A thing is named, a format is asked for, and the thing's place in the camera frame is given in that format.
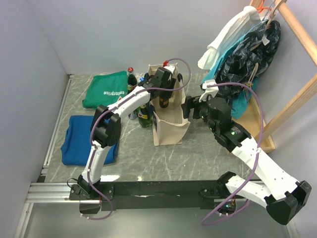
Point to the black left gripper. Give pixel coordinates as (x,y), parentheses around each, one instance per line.
(167,94)

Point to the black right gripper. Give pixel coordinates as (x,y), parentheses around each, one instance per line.
(189,103)

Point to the silver top beverage can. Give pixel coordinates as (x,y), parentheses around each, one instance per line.
(164,99)

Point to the red cap cola bottle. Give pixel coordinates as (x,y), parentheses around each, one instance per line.
(132,80)

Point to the beige canvas tote bag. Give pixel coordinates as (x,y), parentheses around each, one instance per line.
(169,125)

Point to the green glass bottle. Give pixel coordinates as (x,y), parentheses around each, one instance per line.
(130,88)
(144,116)

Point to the red top beverage can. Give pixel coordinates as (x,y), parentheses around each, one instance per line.
(133,115)

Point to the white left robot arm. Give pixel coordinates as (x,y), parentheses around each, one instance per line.
(106,125)

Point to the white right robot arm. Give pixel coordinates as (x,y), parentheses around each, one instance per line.
(282,195)

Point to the teal hanging shirt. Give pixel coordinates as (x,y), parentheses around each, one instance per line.
(240,103)

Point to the folded green t-shirt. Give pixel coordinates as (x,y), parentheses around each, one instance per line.
(106,90)

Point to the wooden clothes rack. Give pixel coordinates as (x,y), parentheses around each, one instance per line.
(288,89)

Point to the dark patterned hanging shirt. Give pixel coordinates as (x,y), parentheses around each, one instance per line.
(256,47)

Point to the white hanging shirt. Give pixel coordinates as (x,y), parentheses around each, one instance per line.
(235,28)

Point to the folded blue cloth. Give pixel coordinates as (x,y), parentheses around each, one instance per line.
(76,148)

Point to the orange plastic hanger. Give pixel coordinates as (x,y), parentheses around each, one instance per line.
(261,7)

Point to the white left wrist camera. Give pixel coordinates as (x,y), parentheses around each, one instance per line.
(169,67)

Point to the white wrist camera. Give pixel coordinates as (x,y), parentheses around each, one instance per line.
(209,87)
(169,67)

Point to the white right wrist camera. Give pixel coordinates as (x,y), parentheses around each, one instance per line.
(209,87)

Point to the aluminium frame rail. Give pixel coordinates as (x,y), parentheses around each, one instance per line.
(48,212)

